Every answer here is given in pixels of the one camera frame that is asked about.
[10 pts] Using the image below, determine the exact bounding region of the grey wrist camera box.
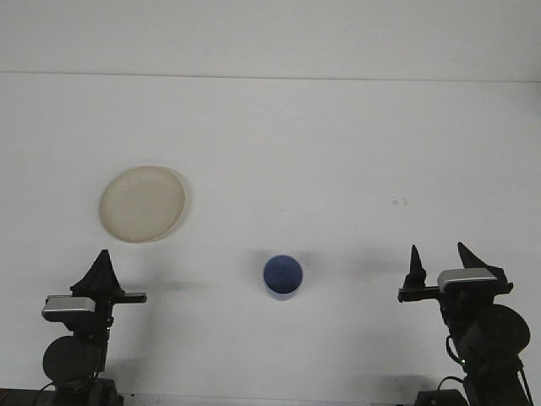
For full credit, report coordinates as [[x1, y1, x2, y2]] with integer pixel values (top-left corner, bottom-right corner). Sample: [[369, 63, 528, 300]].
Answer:
[[437, 268, 499, 294], [41, 295, 96, 322]]

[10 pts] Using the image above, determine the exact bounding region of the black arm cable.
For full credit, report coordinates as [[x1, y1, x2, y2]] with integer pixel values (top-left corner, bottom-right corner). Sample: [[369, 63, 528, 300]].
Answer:
[[36, 325, 115, 406], [437, 333, 533, 406]]

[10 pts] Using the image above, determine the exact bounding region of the pale blue cup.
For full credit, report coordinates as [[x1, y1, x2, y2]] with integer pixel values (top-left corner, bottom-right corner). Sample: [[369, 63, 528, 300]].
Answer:
[[262, 253, 304, 302]]

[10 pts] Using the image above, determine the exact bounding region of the pale round plate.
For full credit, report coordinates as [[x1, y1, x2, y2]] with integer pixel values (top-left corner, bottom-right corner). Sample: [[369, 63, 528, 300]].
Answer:
[[98, 165, 190, 244]]

